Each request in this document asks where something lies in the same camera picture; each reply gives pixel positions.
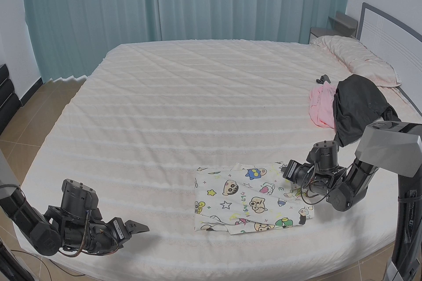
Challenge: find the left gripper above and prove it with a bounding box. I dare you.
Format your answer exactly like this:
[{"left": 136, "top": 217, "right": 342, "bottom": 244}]
[{"left": 88, "top": 216, "right": 149, "bottom": 252}]

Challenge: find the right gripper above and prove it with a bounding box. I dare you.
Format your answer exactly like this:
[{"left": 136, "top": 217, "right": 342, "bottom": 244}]
[{"left": 283, "top": 159, "right": 314, "bottom": 188}]

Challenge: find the white printed pyjama top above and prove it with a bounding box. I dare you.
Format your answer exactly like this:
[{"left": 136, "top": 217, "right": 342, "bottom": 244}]
[{"left": 193, "top": 161, "right": 315, "bottom": 236}]

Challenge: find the bed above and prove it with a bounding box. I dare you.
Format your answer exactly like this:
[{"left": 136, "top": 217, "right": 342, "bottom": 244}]
[{"left": 13, "top": 2, "right": 422, "bottom": 281}]

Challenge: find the pink garment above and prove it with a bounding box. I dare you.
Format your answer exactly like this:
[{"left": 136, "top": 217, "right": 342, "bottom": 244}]
[{"left": 308, "top": 81, "right": 337, "bottom": 129}]

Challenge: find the black garment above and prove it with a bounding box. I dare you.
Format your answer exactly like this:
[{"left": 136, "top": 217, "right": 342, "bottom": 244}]
[{"left": 332, "top": 74, "right": 401, "bottom": 148}]

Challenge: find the pale pink pillow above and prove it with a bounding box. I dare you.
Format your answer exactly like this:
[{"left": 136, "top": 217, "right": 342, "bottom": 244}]
[{"left": 310, "top": 35, "right": 403, "bottom": 88}]

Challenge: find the grey bedside table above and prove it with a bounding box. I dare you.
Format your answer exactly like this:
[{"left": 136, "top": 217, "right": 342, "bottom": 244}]
[{"left": 310, "top": 11, "right": 358, "bottom": 40}]

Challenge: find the black chest of drawers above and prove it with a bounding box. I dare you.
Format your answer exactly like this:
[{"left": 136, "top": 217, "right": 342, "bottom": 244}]
[{"left": 0, "top": 63, "right": 23, "bottom": 135}]

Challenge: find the black cable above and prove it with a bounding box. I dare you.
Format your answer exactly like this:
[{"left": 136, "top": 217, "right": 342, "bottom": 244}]
[{"left": 11, "top": 249, "right": 53, "bottom": 281}]

